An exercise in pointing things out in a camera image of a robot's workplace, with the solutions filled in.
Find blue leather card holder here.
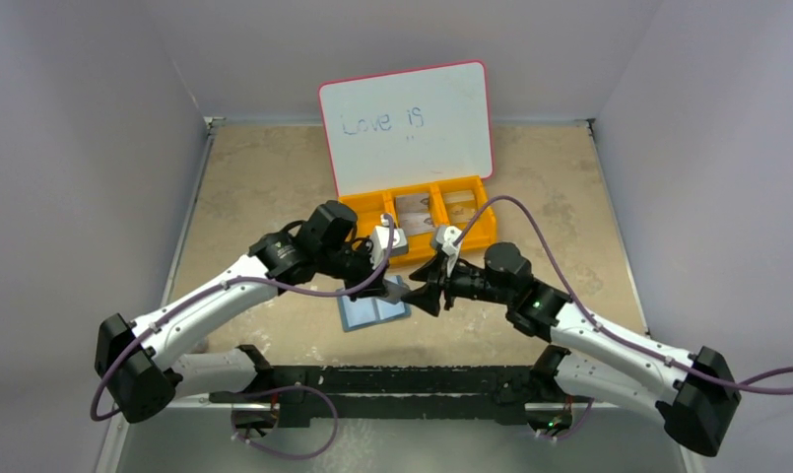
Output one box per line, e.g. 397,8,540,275
338,296,411,332

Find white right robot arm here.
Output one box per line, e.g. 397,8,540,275
401,242,741,457

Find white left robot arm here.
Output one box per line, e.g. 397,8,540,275
89,200,397,423

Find cards in right bin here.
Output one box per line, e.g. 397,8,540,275
442,190,480,225

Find yellow left bin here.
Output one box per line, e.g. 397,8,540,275
339,191,399,250

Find yellow bin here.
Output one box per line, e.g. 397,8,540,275
339,191,399,250
436,175,497,251
382,181,447,266

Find yellow middle bin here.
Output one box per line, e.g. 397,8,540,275
382,181,447,266

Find yellow right bin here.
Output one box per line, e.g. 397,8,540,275
436,175,497,251

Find pink framed whiteboard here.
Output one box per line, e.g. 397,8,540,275
318,60,495,196

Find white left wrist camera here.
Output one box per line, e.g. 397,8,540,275
368,213,409,269

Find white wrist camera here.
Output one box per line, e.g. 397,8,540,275
430,225,463,273
368,213,409,269

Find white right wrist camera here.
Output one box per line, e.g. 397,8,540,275
430,225,463,273

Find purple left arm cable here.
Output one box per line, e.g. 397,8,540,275
89,214,397,423

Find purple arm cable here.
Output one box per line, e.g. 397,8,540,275
453,194,793,397
89,214,397,423

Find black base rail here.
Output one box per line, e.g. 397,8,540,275
209,366,586,430

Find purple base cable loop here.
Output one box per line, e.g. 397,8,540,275
231,386,340,460

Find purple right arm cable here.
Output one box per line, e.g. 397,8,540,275
453,194,793,397

